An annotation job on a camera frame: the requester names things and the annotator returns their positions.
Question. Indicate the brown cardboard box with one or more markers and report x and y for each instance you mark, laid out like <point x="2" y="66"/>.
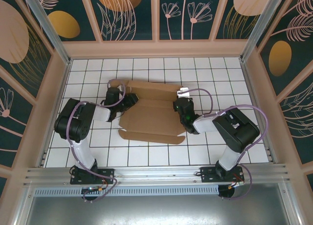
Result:
<point x="151" y="117"/>

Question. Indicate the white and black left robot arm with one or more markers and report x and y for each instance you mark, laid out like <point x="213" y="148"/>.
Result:
<point x="82" y="154"/>

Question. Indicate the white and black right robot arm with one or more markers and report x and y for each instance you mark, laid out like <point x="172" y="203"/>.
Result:
<point x="230" y="159"/>

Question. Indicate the grey metal sheet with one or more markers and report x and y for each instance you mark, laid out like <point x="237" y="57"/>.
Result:
<point x="156" y="210"/>

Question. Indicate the aluminium table side rail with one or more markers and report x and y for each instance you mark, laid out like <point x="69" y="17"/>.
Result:
<point x="61" y="88"/>
<point x="250" y="88"/>

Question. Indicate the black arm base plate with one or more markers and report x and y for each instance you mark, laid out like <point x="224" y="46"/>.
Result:
<point x="107" y="173"/>
<point x="207" y="174"/>

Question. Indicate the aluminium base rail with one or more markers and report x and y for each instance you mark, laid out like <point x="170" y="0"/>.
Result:
<point x="156" y="173"/>

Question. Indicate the aluminium frame post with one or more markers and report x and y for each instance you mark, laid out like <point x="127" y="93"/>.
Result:
<point x="45" y="27"/>
<point x="262" y="27"/>

